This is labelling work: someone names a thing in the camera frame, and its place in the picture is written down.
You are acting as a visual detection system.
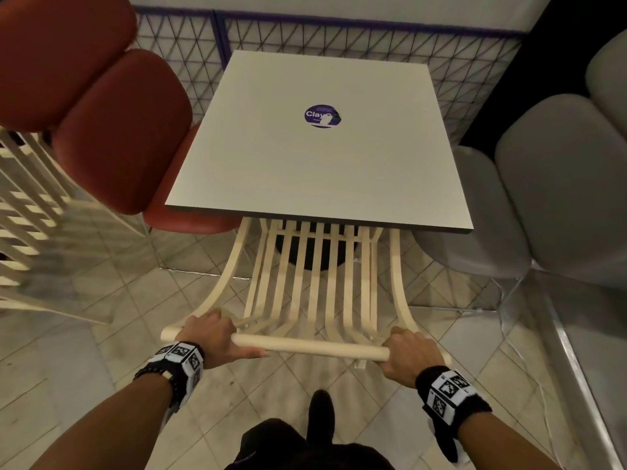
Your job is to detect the person's left hand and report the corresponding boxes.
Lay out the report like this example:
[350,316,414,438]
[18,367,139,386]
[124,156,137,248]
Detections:
[175,308,270,370]

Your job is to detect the person's right hand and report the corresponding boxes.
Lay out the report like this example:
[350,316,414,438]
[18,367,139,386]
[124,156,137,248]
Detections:
[378,326,443,389]

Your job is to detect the cream wooden slatted chair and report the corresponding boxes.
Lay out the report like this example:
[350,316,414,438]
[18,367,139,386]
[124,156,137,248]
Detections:
[0,126,150,324]
[161,217,452,370]

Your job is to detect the person's left forearm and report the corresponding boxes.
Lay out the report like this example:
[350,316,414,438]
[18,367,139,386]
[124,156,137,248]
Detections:
[29,373,174,470]

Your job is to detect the person's right forearm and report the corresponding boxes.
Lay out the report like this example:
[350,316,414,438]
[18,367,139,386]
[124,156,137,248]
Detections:
[458,412,561,470]

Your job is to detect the left wrist tracker band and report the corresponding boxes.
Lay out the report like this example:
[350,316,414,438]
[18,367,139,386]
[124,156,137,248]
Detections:
[133,341,205,426]

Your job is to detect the wrist tracker band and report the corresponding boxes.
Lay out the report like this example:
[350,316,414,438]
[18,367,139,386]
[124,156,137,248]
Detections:
[133,341,205,426]
[415,366,493,464]

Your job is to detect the right wrist tracker band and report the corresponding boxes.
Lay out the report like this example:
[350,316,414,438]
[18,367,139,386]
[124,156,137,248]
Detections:
[415,366,493,464]

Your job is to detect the person's black shoe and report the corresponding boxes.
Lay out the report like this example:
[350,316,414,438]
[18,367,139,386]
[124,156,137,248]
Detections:
[306,389,336,446]

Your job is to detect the person's black trousers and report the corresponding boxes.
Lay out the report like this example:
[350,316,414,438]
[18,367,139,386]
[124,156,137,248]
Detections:
[225,418,395,470]

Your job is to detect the black round table base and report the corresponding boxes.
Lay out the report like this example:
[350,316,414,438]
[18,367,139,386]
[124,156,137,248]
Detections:
[276,220,365,272]

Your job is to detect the square white table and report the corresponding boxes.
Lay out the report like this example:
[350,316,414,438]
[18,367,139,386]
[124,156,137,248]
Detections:
[165,50,474,235]

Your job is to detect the grey upholstered chair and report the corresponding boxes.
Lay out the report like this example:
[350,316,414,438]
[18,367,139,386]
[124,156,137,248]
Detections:
[411,29,627,292]

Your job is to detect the round purple sticker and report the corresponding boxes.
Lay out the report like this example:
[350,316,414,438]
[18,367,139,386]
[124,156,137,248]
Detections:
[304,104,341,129]

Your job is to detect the red upholstered chair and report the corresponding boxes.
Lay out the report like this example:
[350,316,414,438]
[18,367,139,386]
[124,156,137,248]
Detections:
[0,0,243,235]

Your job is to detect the white cable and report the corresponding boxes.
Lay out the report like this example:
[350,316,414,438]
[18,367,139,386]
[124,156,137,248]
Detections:
[458,276,571,470]

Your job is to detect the purple wire mesh fence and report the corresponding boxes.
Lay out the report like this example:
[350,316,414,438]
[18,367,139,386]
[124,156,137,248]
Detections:
[131,6,524,145]

